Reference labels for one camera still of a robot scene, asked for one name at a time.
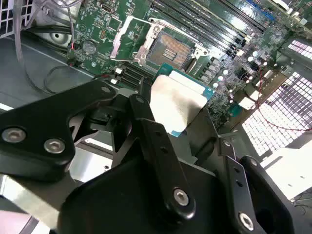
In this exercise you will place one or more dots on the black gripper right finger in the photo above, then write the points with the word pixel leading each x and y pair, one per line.
pixel 240 202

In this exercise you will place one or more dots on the metal socket cover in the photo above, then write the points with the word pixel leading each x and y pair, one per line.
pixel 119 39

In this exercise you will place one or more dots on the silver green CPU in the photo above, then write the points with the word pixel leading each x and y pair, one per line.
pixel 175 102

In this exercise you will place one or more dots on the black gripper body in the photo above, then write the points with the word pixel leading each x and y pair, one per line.
pixel 109 202

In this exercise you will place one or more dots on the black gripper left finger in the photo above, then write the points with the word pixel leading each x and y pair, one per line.
pixel 36 122

